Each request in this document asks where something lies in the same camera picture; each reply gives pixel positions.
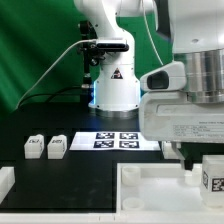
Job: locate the black camera on stand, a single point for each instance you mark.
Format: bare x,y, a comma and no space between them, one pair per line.
93,54

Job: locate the white front rail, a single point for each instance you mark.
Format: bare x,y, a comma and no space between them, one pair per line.
90,219

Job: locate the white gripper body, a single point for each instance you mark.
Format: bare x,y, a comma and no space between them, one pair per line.
171,117

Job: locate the white left obstacle block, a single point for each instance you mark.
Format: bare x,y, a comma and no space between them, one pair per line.
7,180

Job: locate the white square table top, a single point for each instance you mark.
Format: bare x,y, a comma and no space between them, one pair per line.
160,187

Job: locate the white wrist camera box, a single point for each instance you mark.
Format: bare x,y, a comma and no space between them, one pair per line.
170,77

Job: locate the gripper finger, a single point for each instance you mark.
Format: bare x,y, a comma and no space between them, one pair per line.
183,157

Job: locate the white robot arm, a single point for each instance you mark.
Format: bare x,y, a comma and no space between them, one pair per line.
196,30

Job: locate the white sheet with tags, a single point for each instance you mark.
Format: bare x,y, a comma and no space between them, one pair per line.
112,141

